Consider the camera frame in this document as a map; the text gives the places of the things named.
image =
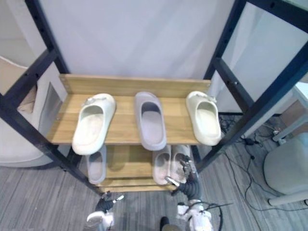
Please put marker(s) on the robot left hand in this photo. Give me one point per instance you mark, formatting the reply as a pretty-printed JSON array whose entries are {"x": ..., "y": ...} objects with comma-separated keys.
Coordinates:
[{"x": 106, "y": 204}]

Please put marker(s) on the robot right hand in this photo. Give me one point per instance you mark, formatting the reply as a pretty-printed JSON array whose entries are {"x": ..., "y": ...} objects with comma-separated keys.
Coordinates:
[{"x": 190, "y": 186}]

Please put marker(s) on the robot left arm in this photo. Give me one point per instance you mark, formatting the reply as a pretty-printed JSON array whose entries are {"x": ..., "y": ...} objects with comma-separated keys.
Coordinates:
[{"x": 98, "y": 220}]

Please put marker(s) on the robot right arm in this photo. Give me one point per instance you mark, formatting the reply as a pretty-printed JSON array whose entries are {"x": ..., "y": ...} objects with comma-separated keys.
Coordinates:
[{"x": 198, "y": 215}]

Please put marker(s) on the beige fuzzy slipper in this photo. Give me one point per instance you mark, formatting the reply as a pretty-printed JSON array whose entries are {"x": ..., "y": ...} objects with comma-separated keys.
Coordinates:
[
  {"x": 177, "y": 163},
  {"x": 161, "y": 166}
]

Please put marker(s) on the grey slide slipper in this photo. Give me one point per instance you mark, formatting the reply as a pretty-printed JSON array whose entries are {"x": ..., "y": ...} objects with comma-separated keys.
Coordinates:
[
  {"x": 150, "y": 127},
  {"x": 96, "y": 168}
]

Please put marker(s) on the robot dark foot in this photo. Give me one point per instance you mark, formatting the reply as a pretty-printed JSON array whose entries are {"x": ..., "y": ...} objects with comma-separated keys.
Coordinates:
[{"x": 166, "y": 223}]

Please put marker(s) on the plain wooden shelf board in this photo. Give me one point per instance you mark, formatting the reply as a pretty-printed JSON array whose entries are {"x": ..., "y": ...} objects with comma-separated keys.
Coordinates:
[{"x": 131, "y": 161}]

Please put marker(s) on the small cream slide slipper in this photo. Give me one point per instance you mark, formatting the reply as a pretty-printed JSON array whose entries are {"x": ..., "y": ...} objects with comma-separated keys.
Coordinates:
[{"x": 207, "y": 120}]

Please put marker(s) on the black power adapter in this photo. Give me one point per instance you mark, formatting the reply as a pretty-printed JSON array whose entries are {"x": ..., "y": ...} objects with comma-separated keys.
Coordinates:
[{"x": 249, "y": 142}]

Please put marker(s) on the large cream slide slipper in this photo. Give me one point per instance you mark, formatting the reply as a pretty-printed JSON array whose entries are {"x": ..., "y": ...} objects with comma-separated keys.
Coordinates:
[{"x": 92, "y": 127}]

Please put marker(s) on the wooden shelf board with backrail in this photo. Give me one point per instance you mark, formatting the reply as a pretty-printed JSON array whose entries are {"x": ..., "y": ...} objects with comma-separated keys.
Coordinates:
[{"x": 125, "y": 115}]

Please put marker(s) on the white rounded chair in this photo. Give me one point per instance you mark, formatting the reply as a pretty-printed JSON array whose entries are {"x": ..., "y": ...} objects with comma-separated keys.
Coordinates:
[{"x": 286, "y": 166}]

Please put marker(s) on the white power strip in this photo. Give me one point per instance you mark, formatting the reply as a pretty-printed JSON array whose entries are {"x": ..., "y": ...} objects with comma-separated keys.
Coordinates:
[{"x": 276, "y": 132}]

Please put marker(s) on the white armchair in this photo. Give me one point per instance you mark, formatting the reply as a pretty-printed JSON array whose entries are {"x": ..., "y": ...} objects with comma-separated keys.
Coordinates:
[{"x": 19, "y": 134}]

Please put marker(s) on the white and wood desk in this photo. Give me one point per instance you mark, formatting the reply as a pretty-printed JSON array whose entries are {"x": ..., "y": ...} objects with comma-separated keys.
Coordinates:
[{"x": 284, "y": 115}]

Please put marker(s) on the black metal shoe rack frame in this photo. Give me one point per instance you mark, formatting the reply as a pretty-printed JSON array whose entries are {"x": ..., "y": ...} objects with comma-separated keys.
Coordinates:
[{"x": 51, "y": 51}]

